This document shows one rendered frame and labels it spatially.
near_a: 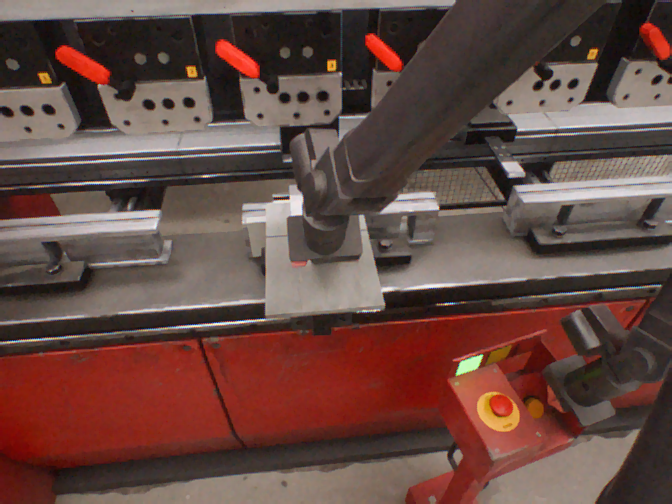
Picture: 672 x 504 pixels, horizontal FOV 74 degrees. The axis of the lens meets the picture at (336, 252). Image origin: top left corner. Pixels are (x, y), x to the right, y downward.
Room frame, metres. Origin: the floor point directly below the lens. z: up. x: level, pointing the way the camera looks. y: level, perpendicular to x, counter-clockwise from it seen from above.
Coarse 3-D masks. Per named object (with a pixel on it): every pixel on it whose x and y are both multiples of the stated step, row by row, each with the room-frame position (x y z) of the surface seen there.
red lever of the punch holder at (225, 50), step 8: (216, 48) 0.60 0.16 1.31; (224, 48) 0.60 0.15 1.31; (232, 48) 0.61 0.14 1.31; (224, 56) 0.60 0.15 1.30; (232, 56) 0.60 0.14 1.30; (240, 56) 0.60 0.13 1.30; (232, 64) 0.60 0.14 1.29; (240, 64) 0.60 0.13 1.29; (248, 64) 0.60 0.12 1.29; (256, 64) 0.62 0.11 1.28; (248, 72) 0.60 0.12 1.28; (256, 72) 0.60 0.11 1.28; (264, 80) 0.61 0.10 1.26; (272, 80) 0.61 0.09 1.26; (272, 88) 0.60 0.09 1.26
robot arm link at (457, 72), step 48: (480, 0) 0.28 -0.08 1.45; (528, 0) 0.25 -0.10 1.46; (576, 0) 0.25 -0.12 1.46; (432, 48) 0.31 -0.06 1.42; (480, 48) 0.27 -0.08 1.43; (528, 48) 0.26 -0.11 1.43; (384, 96) 0.34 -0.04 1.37; (432, 96) 0.29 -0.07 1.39; (480, 96) 0.28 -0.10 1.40; (384, 144) 0.32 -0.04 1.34; (432, 144) 0.31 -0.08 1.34; (336, 192) 0.34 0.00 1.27; (384, 192) 0.35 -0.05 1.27
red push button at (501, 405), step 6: (492, 396) 0.38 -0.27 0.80; (498, 396) 0.37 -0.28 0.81; (504, 396) 0.37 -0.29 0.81; (492, 402) 0.36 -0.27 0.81; (498, 402) 0.36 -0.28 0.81; (504, 402) 0.36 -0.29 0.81; (510, 402) 0.36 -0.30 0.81; (492, 408) 0.35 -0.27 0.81; (498, 408) 0.35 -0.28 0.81; (504, 408) 0.35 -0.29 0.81; (510, 408) 0.35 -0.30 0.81; (498, 414) 0.34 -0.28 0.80; (504, 414) 0.34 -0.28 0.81; (510, 414) 0.34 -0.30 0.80
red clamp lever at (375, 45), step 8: (368, 40) 0.62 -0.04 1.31; (376, 40) 0.62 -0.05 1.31; (368, 48) 0.62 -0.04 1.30; (376, 48) 0.62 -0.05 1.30; (384, 48) 0.62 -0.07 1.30; (376, 56) 0.62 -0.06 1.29; (384, 56) 0.62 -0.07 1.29; (392, 56) 0.62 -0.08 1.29; (392, 64) 0.62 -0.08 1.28; (400, 64) 0.63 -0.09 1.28; (400, 72) 0.63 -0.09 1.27
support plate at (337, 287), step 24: (360, 216) 0.63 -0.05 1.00; (288, 264) 0.51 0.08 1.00; (312, 264) 0.51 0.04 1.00; (336, 264) 0.51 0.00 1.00; (360, 264) 0.51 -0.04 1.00; (288, 288) 0.45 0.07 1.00; (312, 288) 0.45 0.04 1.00; (336, 288) 0.45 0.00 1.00; (360, 288) 0.45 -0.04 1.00; (288, 312) 0.41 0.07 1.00; (312, 312) 0.41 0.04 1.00; (336, 312) 0.41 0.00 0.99
